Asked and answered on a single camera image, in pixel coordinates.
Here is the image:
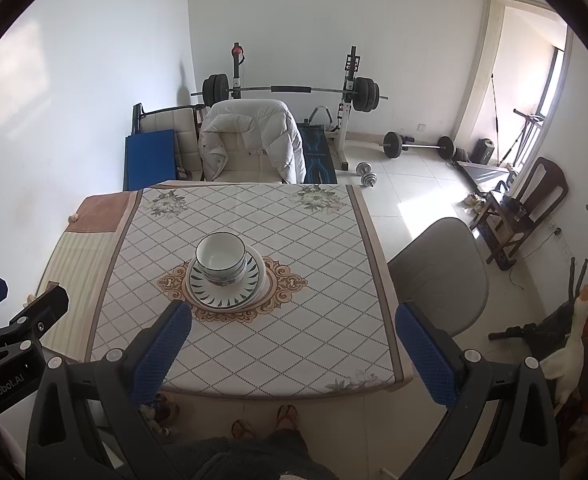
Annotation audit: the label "white bench press rack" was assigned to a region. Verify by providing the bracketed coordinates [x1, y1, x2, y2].
[229, 42, 365, 171]

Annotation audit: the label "short barbell with black plates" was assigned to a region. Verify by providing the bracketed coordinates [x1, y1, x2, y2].
[383, 131, 456, 160]

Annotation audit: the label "grey treadmill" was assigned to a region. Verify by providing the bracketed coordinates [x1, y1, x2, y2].
[454, 160, 517, 191]

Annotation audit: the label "person's legs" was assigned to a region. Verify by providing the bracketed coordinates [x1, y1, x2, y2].
[166, 427, 340, 480]

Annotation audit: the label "cream folding chair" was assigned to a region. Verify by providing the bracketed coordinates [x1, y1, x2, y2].
[133, 104, 207, 181]

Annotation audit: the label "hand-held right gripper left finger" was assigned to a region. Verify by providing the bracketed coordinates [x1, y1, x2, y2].
[26, 300, 193, 480]

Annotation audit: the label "blue striped white plate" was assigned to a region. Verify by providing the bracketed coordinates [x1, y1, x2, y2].
[186, 251, 266, 309]

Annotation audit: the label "dark wooden chair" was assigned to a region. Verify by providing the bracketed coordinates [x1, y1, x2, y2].
[471, 156, 570, 271]

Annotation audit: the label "metal exercise machine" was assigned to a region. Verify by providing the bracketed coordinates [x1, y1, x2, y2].
[513, 108, 547, 166]

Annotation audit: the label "dark bench pad blue print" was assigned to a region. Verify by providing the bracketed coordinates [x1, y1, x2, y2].
[296, 124, 337, 184]

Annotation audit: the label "person's right foot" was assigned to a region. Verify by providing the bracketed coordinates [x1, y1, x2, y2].
[275, 404, 300, 431]

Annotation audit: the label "long barbell with black plates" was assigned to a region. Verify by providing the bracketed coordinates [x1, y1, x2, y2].
[190, 74, 389, 112]

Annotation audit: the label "white puffer jacket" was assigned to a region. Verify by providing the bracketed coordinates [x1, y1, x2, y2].
[199, 99, 307, 185]

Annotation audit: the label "checked floral tablecloth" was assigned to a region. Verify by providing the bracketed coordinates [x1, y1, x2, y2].
[90, 182, 415, 401]

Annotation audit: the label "white goose plush toy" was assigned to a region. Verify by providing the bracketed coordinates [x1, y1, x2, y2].
[539, 285, 588, 408]

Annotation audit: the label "brown white shoe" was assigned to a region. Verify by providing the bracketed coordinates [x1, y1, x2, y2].
[141, 392, 180, 436]

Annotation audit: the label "grey office chair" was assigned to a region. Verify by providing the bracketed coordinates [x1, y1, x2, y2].
[386, 217, 490, 356]

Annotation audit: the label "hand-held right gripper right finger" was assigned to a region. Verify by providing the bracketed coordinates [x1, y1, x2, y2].
[395, 302, 560, 480]

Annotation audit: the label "white bowl with black rim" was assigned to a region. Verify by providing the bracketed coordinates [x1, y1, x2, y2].
[195, 232, 248, 277]

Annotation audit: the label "blue folded mat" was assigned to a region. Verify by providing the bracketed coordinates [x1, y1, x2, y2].
[123, 129, 179, 192]

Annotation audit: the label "cream padded chair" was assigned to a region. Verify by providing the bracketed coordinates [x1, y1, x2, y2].
[208, 132, 285, 183]

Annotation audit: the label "chrome dumbbell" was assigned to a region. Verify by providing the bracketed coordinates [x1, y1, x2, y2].
[355, 161, 378, 188]

